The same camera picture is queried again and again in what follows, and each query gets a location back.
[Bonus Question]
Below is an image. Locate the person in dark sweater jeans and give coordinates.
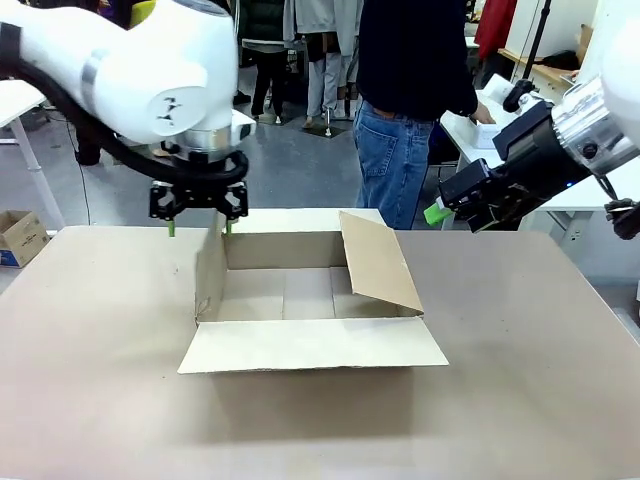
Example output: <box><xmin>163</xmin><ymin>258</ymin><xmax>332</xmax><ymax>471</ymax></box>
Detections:
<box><xmin>352</xmin><ymin>0</ymin><xmax>481</xmax><ymax>231</ymax></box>

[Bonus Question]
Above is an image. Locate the white gift box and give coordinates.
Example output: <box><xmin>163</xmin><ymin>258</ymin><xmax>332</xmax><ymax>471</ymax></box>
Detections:
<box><xmin>471</xmin><ymin>121</ymin><xmax>503</xmax><ymax>150</ymax></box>

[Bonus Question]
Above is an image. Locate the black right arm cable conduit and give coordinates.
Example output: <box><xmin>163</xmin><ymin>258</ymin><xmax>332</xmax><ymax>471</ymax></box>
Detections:
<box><xmin>597</xmin><ymin>172</ymin><xmax>640</xmax><ymax>242</ymax></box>

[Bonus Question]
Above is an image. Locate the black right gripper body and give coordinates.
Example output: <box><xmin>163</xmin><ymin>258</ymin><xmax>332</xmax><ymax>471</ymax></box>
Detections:
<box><xmin>492</xmin><ymin>124</ymin><xmax>591</xmax><ymax>211</ymax></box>

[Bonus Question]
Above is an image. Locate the black bag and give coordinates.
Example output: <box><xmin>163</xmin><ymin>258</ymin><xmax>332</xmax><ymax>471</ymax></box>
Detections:
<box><xmin>541</xmin><ymin>49</ymin><xmax>585</xmax><ymax>72</ymax></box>

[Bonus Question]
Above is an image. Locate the wooden top desk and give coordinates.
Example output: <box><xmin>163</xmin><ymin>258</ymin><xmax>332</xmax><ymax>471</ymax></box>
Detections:
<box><xmin>498</xmin><ymin>47</ymin><xmax>581</xmax><ymax>92</ymax></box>

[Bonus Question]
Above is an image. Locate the person's right forearm dark sleeve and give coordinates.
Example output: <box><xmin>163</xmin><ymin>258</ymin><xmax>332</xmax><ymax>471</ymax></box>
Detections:
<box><xmin>447</xmin><ymin>69</ymin><xmax>482</xmax><ymax>119</ymax></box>

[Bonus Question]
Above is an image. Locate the white curved side table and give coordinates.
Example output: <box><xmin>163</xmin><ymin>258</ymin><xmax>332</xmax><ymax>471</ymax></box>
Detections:
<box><xmin>438</xmin><ymin>88</ymin><xmax>640</xmax><ymax>214</ymax></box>

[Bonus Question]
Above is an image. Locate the large brown cardboard box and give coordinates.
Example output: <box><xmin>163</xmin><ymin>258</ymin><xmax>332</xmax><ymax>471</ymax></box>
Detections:
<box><xmin>177</xmin><ymin>208</ymin><xmax>450</xmax><ymax>376</ymax></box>

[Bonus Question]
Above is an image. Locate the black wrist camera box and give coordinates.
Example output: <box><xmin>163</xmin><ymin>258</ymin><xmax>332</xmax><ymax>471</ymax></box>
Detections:
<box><xmin>492</xmin><ymin>102</ymin><xmax>557</xmax><ymax>162</ymax></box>

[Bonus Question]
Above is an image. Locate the red hanging garment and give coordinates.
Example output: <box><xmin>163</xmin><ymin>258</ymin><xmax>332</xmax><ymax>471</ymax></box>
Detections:
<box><xmin>473</xmin><ymin>0</ymin><xmax>520</xmax><ymax>62</ymax></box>

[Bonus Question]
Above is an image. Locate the bystander in grey hoodie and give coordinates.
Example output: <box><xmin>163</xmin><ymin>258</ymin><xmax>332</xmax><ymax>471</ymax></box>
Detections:
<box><xmin>282</xmin><ymin>0</ymin><xmax>359</xmax><ymax>124</ymax></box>

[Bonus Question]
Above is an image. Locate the white desk with white leg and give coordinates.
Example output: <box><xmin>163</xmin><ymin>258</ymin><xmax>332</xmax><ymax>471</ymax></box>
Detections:
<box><xmin>0</xmin><ymin>79</ymin><xmax>67</xmax><ymax>231</ymax></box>

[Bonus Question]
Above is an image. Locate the black tripod stand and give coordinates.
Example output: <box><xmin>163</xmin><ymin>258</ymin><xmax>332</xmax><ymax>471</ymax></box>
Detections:
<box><xmin>519</xmin><ymin>0</ymin><xmax>555</xmax><ymax>85</ymax></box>

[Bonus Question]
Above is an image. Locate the bystander in black trousers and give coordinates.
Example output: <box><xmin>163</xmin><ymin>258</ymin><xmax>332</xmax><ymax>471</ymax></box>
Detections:
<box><xmin>242</xmin><ymin>0</ymin><xmax>290</xmax><ymax>120</ymax></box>

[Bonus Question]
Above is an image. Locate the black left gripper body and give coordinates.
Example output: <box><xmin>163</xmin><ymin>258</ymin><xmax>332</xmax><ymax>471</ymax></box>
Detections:
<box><xmin>172</xmin><ymin>182</ymin><xmax>229</xmax><ymax>211</ymax></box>

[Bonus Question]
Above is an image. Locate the small cardboard box blue print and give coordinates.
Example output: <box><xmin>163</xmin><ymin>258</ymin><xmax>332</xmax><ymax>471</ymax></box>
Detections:
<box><xmin>0</xmin><ymin>209</ymin><xmax>50</xmax><ymax>270</ymax></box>

